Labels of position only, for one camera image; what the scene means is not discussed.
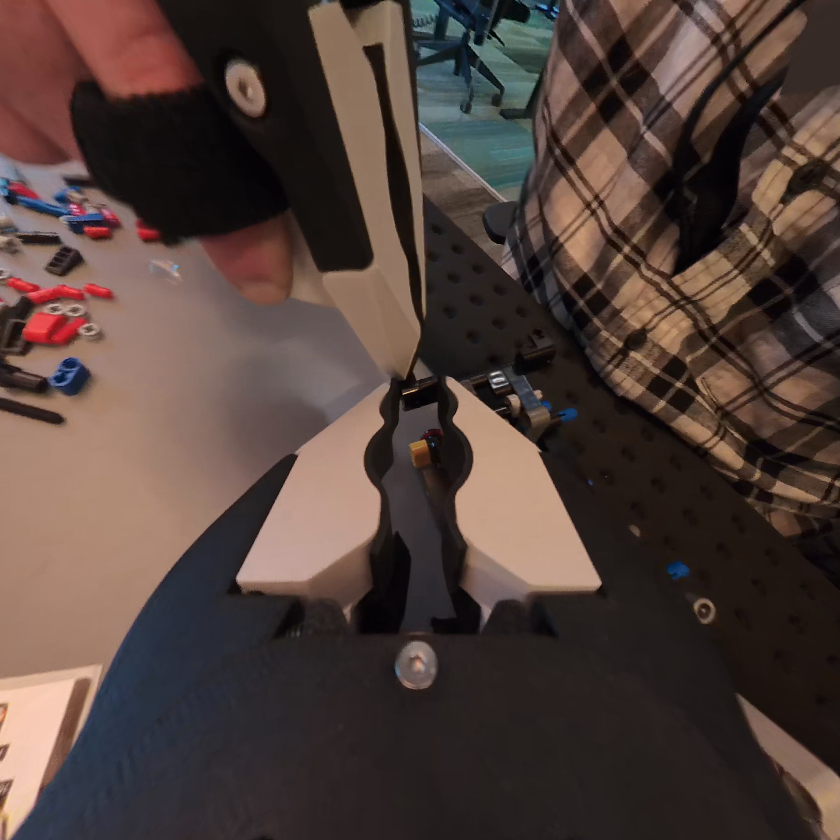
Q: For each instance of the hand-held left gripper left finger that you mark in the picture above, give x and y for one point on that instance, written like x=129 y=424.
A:
x=308 y=525

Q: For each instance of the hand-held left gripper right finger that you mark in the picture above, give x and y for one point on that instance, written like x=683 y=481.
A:
x=525 y=525

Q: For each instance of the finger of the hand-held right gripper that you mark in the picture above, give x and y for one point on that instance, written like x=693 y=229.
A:
x=374 y=315
x=403 y=98

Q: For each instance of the black toy vehicle chassis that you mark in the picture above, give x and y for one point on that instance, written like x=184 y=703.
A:
x=531 y=358

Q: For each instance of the black desk leg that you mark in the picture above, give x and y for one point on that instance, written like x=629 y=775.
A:
x=522 y=98

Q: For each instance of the grey desk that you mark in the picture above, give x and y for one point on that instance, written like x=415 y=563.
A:
x=197 y=426

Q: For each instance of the person's right hand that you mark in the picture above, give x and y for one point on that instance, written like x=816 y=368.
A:
x=98 y=39

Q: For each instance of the black rolling chair base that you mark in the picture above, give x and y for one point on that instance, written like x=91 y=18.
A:
x=466 y=52

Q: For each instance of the black perforated board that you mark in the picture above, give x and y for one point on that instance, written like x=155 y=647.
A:
x=656 y=558

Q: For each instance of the clear plastic scrap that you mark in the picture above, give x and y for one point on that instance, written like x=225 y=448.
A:
x=164 y=270

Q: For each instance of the black chair armrest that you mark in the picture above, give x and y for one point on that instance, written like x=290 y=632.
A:
x=500 y=222

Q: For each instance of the small blue toy piece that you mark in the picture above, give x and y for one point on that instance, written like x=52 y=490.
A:
x=677 y=571

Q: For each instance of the grey toy bushing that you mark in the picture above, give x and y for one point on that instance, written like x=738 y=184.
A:
x=704 y=610

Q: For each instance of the person in plaid shirt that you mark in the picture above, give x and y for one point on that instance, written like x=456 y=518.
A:
x=656 y=197

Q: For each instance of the pile of small toy pieces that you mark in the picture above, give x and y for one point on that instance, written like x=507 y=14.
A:
x=43 y=325

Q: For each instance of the long black axle rod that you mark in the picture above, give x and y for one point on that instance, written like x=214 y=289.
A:
x=33 y=410

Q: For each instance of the colourful sticker sheet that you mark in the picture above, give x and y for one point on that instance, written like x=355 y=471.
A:
x=33 y=722

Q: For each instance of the white plastic bracket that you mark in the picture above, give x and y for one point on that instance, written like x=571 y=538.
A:
x=800 y=768

